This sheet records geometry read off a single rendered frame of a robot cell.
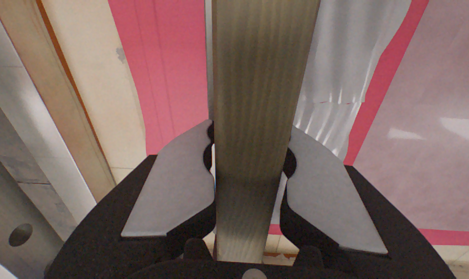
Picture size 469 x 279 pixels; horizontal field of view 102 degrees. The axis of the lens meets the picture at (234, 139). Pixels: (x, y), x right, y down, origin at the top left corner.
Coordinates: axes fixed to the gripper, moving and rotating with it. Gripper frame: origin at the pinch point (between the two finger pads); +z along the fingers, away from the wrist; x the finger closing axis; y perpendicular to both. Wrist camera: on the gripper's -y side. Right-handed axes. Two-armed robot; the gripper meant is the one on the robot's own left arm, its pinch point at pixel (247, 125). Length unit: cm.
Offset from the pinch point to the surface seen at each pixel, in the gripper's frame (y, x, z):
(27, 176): 112, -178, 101
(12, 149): 84, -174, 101
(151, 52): -3.3, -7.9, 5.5
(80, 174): 7.3, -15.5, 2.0
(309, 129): 2.6, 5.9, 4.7
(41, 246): 16.8, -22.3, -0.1
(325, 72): -2.4, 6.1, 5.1
